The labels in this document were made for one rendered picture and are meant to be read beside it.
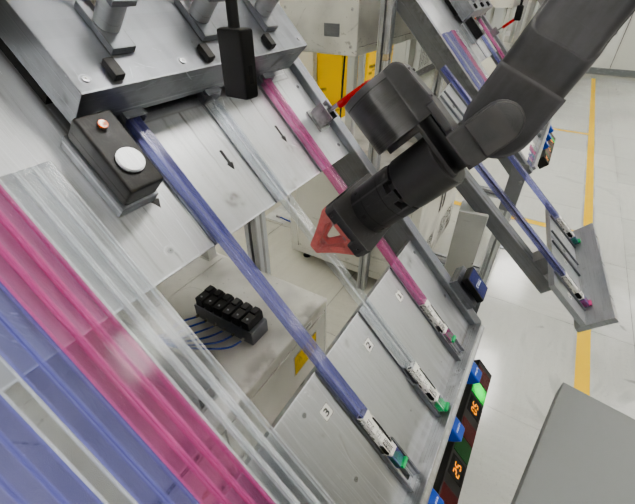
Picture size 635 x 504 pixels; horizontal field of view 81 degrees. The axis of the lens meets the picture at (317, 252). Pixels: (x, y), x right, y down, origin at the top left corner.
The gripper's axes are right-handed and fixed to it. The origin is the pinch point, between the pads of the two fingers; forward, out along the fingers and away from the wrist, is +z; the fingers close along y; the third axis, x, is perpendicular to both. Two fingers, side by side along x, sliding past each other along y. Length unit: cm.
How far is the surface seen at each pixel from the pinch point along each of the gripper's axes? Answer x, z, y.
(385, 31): -33, 7, -92
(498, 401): 91, 41, -66
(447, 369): 28.3, 2.0, -6.8
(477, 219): 19.6, -1.9, -41.2
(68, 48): -27.0, -5.7, 15.5
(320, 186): -10, 69, -99
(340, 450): 18.3, 2.6, 15.8
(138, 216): -14.0, 1.0, 16.8
